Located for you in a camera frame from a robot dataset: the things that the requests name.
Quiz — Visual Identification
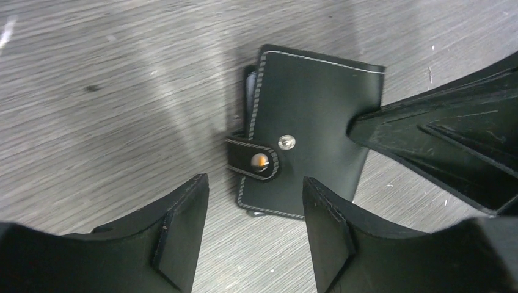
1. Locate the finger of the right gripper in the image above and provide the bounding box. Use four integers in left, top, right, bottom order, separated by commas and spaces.
348, 54, 517, 215

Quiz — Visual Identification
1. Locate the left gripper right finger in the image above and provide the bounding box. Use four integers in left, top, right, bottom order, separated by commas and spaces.
302, 177, 517, 292

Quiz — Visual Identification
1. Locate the black leather card holder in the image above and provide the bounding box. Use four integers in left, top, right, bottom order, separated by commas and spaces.
225, 45, 385, 219

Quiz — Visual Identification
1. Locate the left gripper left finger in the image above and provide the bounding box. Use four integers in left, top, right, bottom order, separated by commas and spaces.
1, 174, 209, 292

